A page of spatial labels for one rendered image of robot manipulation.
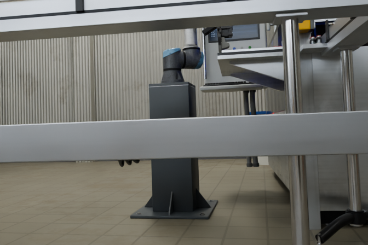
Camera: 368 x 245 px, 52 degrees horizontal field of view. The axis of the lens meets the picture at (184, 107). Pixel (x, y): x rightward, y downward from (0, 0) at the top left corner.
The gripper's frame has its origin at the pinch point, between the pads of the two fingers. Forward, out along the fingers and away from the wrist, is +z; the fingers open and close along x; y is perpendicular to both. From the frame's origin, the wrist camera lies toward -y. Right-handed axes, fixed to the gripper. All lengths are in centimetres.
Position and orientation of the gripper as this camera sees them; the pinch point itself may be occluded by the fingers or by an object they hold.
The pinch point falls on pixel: (219, 52)
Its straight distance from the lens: 206.0
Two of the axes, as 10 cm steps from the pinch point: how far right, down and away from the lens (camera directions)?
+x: 1.3, 0.4, 9.9
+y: 9.9, -0.4, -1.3
